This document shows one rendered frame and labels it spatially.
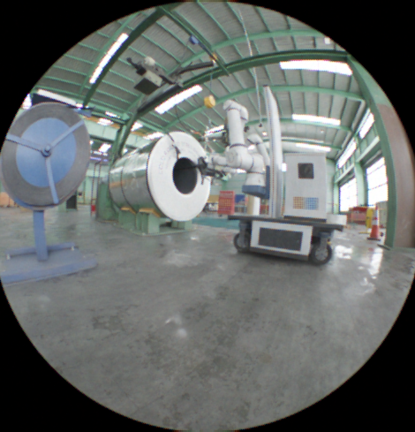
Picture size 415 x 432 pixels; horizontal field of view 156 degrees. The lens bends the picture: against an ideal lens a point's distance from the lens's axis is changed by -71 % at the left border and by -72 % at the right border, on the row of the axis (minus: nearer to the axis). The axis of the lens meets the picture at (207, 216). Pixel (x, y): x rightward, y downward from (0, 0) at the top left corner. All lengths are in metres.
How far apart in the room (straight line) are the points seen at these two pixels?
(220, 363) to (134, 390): 0.21
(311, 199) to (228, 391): 1.15
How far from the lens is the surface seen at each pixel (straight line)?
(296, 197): 1.20
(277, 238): 1.15
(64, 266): 0.90
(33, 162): 1.02
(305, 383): 0.45
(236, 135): 1.31
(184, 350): 0.45
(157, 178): 1.69
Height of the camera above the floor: 0.36
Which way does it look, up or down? 3 degrees down
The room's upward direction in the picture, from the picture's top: 4 degrees clockwise
